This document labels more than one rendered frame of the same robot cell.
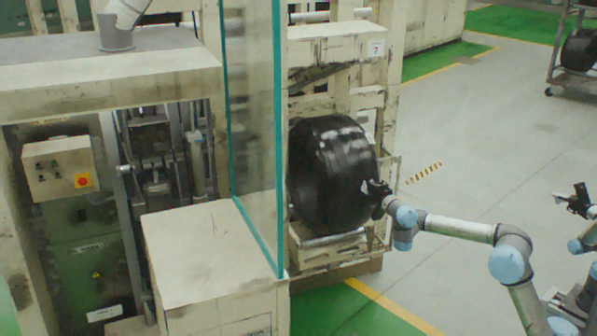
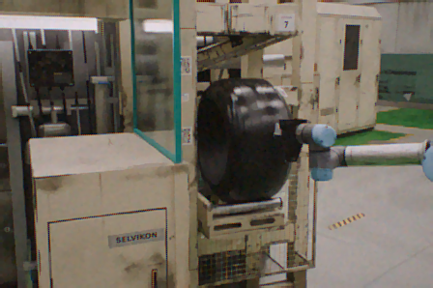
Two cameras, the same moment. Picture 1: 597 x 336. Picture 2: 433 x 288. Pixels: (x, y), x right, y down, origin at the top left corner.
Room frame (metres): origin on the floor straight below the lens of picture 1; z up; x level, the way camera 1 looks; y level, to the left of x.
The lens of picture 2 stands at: (-0.02, -0.07, 1.58)
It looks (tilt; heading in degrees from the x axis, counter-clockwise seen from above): 11 degrees down; 1
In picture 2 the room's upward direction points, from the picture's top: straight up
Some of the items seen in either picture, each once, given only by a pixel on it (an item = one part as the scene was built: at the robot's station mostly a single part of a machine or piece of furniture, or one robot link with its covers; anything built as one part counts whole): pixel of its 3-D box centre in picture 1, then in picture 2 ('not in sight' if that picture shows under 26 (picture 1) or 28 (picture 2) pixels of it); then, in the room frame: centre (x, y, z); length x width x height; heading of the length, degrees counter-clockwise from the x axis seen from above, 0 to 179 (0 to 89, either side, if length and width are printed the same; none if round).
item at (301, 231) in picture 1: (318, 239); (231, 218); (2.13, -0.11, 0.80); 0.37 x 0.36 x 0.02; 22
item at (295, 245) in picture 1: (285, 230); (194, 201); (2.07, 0.05, 0.90); 0.40 x 0.03 x 0.10; 22
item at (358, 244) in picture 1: (330, 248); (244, 220); (2.00, -0.16, 0.84); 0.36 x 0.09 x 0.06; 112
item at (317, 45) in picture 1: (321, 45); (232, 20); (2.45, -0.12, 1.71); 0.61 x 0.25 x 0.15; 112
